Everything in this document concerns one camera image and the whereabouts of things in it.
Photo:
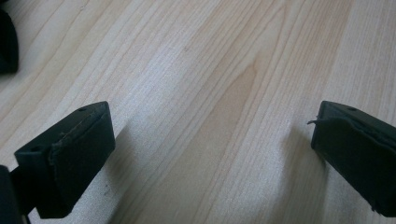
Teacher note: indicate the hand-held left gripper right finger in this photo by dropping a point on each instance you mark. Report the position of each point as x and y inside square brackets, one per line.
[358, 146]

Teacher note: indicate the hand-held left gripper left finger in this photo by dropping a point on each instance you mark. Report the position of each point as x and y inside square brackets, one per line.
[73, 155]

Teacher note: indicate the black glove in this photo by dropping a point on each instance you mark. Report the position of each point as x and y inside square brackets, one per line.
[7, 40]

